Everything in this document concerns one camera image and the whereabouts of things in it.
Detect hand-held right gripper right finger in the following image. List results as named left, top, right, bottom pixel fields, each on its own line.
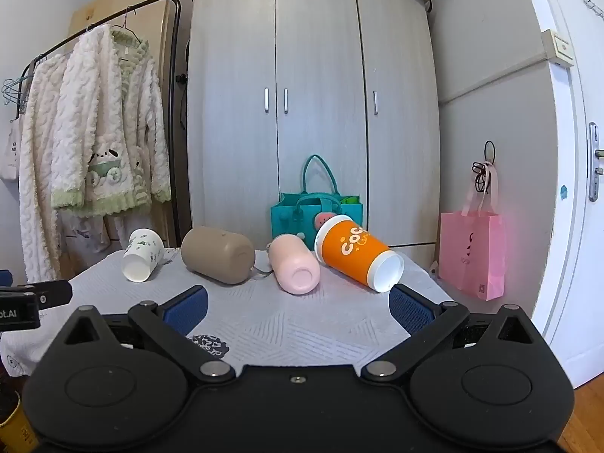
left=360, top=284, right=543, bottom=384

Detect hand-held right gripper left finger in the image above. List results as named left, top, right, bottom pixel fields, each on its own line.
left=52, top=285, right=235, bottom=385

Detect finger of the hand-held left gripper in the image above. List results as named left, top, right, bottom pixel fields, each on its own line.
left=19, top=280, right=73, bottom=311

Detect white paper cup green print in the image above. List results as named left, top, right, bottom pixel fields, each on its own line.
left=122, top=228, right=165, bottom=284

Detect orange paper cup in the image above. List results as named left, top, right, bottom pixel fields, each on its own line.
left=314, top=214, right=404, bottom=293

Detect yellow cup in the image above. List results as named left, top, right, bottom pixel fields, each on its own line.
left=0, top=389, right=39, bottom=453

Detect pink cup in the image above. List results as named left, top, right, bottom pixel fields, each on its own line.
left=267, top=235, right=322, bottom=296

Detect white printed cloth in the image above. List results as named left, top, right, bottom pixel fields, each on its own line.
left=59, top=210, right=124, bottom=256

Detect pink paper bag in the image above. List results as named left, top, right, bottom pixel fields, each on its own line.
left=438, top=167, right=507, bottom=302

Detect white fluffy robe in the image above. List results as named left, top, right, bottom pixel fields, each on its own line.
left=18, top=52, right=72, bottom=285

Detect teal felt bag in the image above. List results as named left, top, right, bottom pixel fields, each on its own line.
left=270, top=154, right=363, bottom=252

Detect white tote bag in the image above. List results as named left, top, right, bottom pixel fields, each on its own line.
left=0, top=120, right=22, bottom=183

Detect white door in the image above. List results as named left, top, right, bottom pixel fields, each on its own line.
left=516, top=0, right=604, bottom=390

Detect cream fluffy cardigan green trim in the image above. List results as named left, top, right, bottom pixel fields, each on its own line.
left=50, top=23, right=172, bottom=219

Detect black clothes rack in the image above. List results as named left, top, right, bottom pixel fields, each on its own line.
left=14, top=0, right=184, bottom=248

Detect grey wooden wardrobe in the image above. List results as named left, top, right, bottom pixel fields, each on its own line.
left=186, top=0, right=442, bottom=259

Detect black cord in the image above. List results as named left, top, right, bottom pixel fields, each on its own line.
left=472, top=140, right=498, bottom=195

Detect wire clothes hangers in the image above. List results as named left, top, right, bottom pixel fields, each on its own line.
left=1, top=77, right=30, bottom=115

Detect metal door handle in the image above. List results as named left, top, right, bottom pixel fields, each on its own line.
left=587, top=123, right=604, bottom=202

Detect beige wall box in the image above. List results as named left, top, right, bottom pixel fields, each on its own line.
left=540, top=28, right=575, bottom=67

